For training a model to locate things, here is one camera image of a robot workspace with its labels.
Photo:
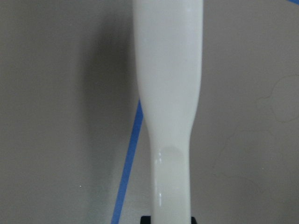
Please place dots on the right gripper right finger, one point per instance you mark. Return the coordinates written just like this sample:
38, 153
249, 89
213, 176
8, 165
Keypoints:
193, 220

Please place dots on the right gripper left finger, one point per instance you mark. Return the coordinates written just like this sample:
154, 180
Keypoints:
145, 220

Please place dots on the beige hand brush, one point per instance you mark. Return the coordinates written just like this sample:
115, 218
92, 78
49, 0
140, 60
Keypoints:
168, 37

